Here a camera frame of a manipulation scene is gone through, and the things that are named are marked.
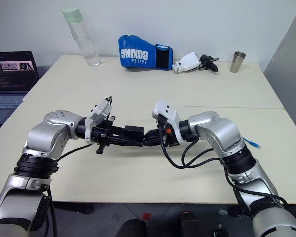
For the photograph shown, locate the small black box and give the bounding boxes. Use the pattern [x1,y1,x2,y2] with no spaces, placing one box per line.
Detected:
[124,125,144,139]

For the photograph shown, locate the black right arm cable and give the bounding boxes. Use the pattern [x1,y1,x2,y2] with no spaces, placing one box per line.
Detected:
[158,116,290,208]

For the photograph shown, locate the dark rounded shape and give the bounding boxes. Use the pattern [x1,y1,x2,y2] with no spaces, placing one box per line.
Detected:
[179,210,201,237]
[120,218,151,237]

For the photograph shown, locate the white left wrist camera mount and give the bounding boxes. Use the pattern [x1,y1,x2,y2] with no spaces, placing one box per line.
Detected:
[84,98,113,145]

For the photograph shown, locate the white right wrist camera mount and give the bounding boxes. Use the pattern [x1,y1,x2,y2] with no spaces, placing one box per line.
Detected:
[151,99,181,143]

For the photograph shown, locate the blue boxing glove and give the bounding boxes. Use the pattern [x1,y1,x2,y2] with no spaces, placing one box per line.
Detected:
[117,34,174,73]

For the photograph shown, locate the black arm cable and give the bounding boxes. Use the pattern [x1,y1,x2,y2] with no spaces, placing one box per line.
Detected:
[158,116,290,208]
[45,95,114,237]

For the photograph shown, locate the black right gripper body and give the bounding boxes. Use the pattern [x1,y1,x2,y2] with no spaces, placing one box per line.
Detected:
[157,118,180,148]

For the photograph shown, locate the stainless steel cup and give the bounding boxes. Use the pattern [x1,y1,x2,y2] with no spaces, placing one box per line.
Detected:
[229,51,247,73]

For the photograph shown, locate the white spare gripper unit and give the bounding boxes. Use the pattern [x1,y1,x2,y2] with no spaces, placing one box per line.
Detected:
[172,51,203,75]

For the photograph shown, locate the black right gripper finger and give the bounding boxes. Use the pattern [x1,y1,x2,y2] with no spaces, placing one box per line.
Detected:
[141,139,164,148]
[143,129,162,141]

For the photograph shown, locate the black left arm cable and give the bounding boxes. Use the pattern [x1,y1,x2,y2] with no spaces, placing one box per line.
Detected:
[45,95,114,237]

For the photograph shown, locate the open laptop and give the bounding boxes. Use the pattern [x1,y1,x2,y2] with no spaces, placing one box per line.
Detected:
[0,51,41,109]

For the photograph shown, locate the blue Ethernet cable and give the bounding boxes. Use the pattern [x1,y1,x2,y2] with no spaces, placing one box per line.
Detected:
[243,137,262,150]

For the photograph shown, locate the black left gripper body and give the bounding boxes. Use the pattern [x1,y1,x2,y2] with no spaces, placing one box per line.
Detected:
[91,115,119,155]

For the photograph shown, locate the black spare gripper fingers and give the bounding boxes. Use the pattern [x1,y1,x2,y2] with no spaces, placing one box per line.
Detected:
[198,54,220,73]

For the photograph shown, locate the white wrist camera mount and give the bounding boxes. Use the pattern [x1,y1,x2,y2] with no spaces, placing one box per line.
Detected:
[151,99,181,143]
[84,98,113,145]

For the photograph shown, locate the clear bottle with green cap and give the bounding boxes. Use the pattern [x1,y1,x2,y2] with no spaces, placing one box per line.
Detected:
[61,7,103,67]

